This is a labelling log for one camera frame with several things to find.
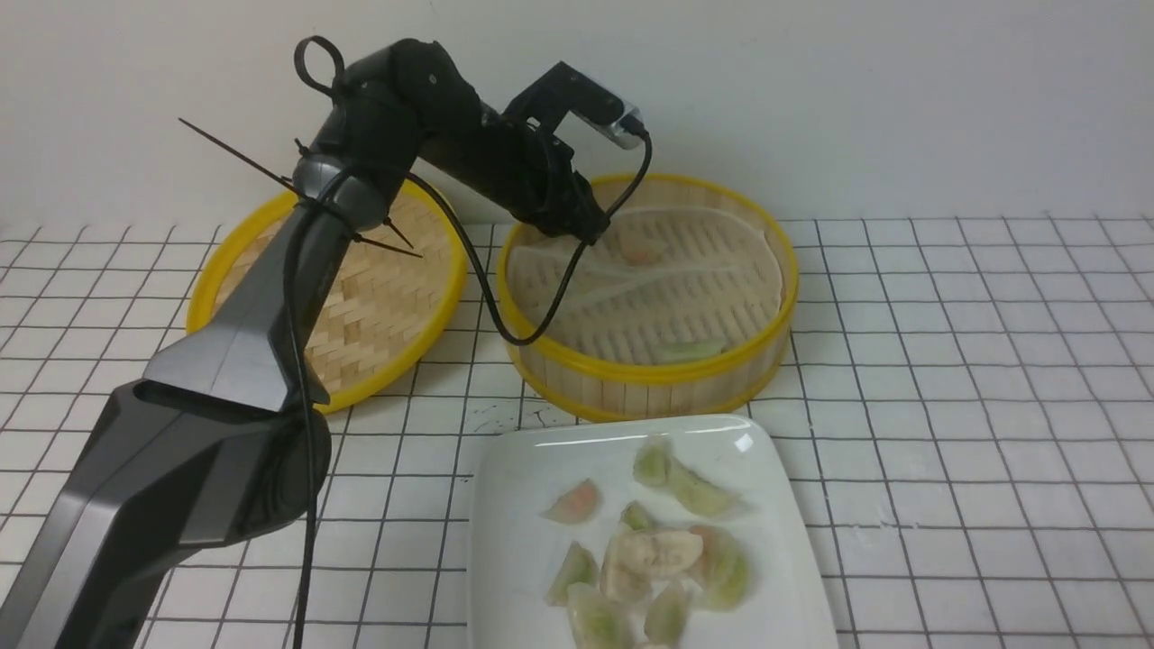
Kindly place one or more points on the green dumpling top right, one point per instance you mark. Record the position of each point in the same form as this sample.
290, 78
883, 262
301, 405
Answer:
697, 495

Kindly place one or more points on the pink steamed dumpling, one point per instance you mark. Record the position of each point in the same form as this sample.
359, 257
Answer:
575, 506

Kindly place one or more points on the bamboo steamer basket yellow rim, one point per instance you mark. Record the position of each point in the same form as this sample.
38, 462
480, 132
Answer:
603, 392

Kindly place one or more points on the green dumpling right side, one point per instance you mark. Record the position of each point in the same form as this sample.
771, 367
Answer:
722, 571

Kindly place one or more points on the green dumpling bottom centre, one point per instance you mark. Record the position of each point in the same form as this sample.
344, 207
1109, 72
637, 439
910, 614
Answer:
668, 615

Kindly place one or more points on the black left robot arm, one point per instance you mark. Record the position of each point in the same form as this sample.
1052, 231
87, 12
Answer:
220, 441

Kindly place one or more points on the white mesh steamer liner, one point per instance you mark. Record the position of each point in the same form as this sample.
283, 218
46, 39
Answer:
719, 286

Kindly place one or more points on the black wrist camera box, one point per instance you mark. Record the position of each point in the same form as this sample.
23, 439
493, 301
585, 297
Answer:
564, 91

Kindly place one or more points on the pale pink dumpling centre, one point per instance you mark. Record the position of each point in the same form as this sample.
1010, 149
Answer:
633, 560

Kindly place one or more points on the green dumpling bottom left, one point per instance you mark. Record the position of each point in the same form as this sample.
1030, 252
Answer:
595, 621

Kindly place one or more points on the bamboo steamer lid yellow rim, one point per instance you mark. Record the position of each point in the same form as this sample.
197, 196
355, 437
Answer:
392, 297

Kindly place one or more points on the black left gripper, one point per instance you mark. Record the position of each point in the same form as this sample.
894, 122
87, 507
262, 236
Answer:
522, 171

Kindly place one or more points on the black cable tie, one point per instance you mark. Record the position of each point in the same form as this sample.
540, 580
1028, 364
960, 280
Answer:
314, 205

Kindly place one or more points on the small green dumpling centre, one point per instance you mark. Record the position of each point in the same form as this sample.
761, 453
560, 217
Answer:
635, 517

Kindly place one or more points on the green dumpling top of plate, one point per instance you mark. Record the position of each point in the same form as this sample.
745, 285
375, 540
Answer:
650, 467

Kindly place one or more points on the white rectangular plate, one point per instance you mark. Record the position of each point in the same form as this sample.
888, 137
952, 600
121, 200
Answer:
514, 553

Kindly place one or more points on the green dumpling left side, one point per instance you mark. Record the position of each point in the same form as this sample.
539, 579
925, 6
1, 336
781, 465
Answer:
578, 566

